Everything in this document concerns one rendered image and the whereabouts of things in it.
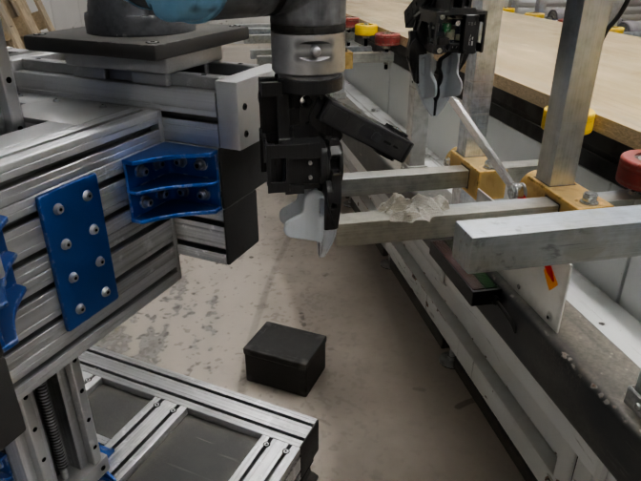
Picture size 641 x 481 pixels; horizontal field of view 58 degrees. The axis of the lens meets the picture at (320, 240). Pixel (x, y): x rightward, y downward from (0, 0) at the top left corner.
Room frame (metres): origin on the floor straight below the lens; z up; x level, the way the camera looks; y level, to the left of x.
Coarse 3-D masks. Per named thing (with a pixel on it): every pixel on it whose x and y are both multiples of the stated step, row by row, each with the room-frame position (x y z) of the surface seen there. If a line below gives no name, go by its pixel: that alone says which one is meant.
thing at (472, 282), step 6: (438, 240) 0.88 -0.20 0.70; (438, 246) 0.86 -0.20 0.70; (444, 246) 0.86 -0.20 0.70; (444, 252) 0.84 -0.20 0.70; (450, 252) 0.84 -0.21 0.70; (450, 258) 0.82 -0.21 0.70; (456, 264) 0.80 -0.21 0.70; (462, 270) 0.78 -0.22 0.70; (462, 276) 0.76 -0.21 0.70; (468, 276) 0.76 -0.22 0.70; (468, 282) 0.74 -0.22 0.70; (474, 282) 0.74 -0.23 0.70; (474, 288) 0.72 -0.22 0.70; (480, 288) 0.72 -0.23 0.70
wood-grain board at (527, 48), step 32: (352, 0) 3.35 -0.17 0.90; (384, 0) 3.35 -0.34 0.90; (512, 32) 1.99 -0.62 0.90; (544, 32) 1.99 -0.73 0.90; (608, 32) 1.99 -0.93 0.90; (512, 64) 1.41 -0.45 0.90; (544, 64) 1.41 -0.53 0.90; (608, 64) 1.41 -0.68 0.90; (640, 64) 1.41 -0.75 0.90; (544, 96) 1.10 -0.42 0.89; (608, 96) 1.07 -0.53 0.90; (640, 96) 1.07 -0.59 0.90; (608, 128) 0.91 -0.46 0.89; (640, 128) 0.86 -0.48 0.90
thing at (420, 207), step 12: (384, 204) 0.65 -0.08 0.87; (396, 204) 0.64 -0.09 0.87; (408, 204) 0.64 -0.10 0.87; (420, 204) 0.63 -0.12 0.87; (432, 204) 0.63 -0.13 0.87; (444, 204) 0.65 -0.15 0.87; (396, 216) 0.61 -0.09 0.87; (408, 216) 0.61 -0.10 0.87; (420, 216) 0.61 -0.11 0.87; (432, 216) 0.62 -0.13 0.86
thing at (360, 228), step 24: (600, 192) 0.70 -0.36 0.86; (624, 192) 0.70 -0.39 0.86; (360, 216) 0.63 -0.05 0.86; (384, 216) 0.63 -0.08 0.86; (456, 216) 0.63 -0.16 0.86; (480, 216) 0.64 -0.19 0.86; (504, 216) 0.65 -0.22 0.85; (336, 240) 0.61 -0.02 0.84; (360, 240) 0.61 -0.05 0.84; (384, 240) 0.62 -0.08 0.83
